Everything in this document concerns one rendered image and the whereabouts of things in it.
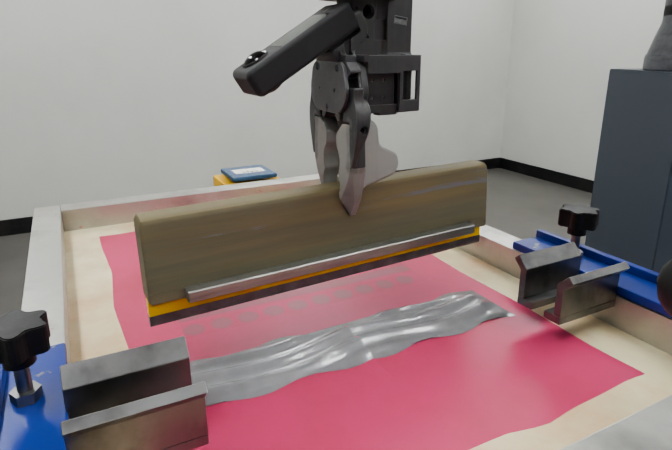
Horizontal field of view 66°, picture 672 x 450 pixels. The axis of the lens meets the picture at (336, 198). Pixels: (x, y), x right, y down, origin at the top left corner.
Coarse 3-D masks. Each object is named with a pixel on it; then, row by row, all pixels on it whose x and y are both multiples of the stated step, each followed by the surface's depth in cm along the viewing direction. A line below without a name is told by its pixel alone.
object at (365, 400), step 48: (144, 336) 53; (240, 336) 53; (288, 384) 45; (336, 384) 45; (384, 384) 45; (240, 432) 40; (288, 432) 40; (336, 432) 40; (384, 432) 40; (432, 432) 40
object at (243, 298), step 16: (464, 240) 61; (400, 256) 57; (416, 256) 58; (336, 272) 53; (352, 272) 54; (272, 288) 50; (288, 288) 51; (208, 304) 47; (224, 304) 48; (160, 320) 45
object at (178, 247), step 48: (288, 192) 49; (336, 192) 50; (384, 192) 53; (432, 192) 56; (480, 192) 60; (144, 240) 42; (192, 240) 44; (240, 240) 46; (288, 240) 49; (336, 240) 51; (384, 240) 54; (144, 288) 45
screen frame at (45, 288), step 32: (192, 192) 92; (224, 192) 93; (256, 192) 96; (32, 224) 75; (64, 224) 82; (96, 224) 85; (32, 256) 64; (64, 256) 70; (480, 256) 72; (512, 256) 66; (32, 288) 55; (64, 288) 58; (64, 320) 49; (608, 320) 55; (640, 320) 52; (640, 416) 36; (576, 448) 33; (608, 448) 33; (640, 448) 33
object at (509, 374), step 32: (416, 288) 63; (448, 288) 63; (480, 288) 63; (352, 320) 56; (512, 320) 56; (544, 320) 56; (416, 352) 50; (448, 352) 50; (480, 352) 50; (512, 352) 50; (544, 352) 50; (576, 352) 50; (416, 384) 45; (448, 384) 45; (480, 384) 45; (512, 384) 45; (544, 384) 45; (576, 384) 45; (608, 384) 45; (448, 416) 41; (480, 416) 41; (512, 416) 41; (544, 416) 41
